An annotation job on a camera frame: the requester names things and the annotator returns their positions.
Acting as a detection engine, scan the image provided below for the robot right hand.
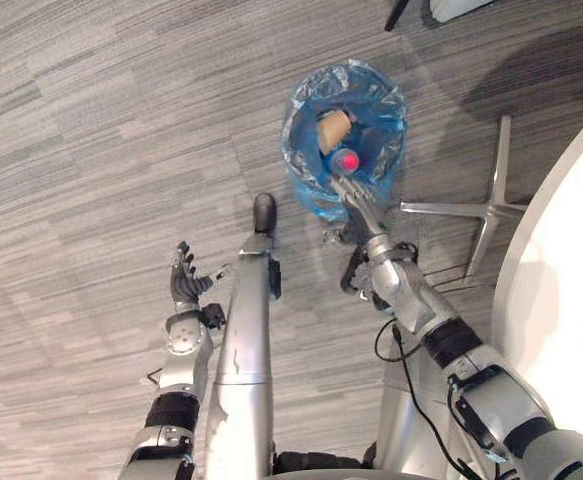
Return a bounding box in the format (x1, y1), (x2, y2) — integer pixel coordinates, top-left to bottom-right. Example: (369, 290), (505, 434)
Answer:
(329, 172), (378, 217)

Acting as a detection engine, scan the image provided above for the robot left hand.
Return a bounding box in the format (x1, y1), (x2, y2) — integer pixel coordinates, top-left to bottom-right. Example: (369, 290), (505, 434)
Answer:
(169, 240), (235, 304)

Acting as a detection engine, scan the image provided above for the plastic bottle with red cap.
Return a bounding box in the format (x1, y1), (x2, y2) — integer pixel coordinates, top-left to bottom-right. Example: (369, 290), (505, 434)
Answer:
(328, 147), (363, 178)

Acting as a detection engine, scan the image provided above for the small bin with blue bag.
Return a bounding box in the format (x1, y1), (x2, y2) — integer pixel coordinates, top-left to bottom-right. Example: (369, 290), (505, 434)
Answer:
(279, 58), (410, 224)

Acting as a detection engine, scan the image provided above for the white round tea table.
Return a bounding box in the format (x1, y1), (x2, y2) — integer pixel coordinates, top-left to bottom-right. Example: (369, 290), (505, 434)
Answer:
(490, 97), (583, 451)

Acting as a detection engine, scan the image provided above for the brown paper cup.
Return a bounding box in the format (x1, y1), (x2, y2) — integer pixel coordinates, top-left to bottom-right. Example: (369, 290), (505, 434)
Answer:
(316, 109), (354, 156)

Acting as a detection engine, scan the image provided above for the silver metal table base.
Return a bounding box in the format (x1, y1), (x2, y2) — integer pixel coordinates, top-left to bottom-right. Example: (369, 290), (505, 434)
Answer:
(399, 115), (529, 279)

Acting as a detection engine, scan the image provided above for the black chair leg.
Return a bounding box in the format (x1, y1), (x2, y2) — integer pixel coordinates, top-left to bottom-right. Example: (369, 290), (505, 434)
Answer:
(384, 0), (410, 32)

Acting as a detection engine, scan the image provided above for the white furniture piece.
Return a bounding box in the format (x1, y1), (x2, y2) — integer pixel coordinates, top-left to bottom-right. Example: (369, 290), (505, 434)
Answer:
(429, 0), (492, 23)

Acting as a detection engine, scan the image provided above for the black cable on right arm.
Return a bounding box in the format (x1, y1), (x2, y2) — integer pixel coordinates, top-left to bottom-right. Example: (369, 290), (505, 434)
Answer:
(374, 319), (477, 480)

